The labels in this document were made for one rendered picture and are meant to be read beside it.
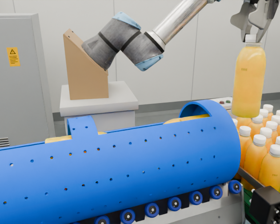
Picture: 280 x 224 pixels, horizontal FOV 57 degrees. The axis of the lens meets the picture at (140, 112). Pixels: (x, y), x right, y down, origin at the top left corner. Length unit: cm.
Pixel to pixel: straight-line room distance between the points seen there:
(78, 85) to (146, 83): 267
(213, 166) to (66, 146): 41
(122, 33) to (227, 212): 77
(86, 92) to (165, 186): 57
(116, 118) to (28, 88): 131
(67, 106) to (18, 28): 125
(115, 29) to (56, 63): 247
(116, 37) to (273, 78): 391
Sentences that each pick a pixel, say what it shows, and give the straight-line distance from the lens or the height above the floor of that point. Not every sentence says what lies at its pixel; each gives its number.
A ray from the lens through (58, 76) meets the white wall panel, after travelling 356.
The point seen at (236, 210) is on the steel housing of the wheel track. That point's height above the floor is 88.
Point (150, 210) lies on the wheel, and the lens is 81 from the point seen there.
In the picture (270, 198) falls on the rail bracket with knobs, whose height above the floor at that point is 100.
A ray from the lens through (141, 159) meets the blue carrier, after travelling 67.
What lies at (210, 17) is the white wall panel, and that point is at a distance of 393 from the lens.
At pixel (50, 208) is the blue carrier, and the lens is 67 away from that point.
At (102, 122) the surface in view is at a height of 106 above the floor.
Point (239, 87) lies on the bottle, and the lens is 70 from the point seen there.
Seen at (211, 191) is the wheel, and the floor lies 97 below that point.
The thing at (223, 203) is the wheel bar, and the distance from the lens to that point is 94.
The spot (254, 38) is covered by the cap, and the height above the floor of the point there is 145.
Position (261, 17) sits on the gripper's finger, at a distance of 69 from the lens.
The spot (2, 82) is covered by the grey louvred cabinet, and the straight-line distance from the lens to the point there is 233.
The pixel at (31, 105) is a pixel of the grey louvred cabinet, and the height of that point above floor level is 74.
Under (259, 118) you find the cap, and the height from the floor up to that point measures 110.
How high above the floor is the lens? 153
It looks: 23 degrees down
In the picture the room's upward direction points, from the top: straight up
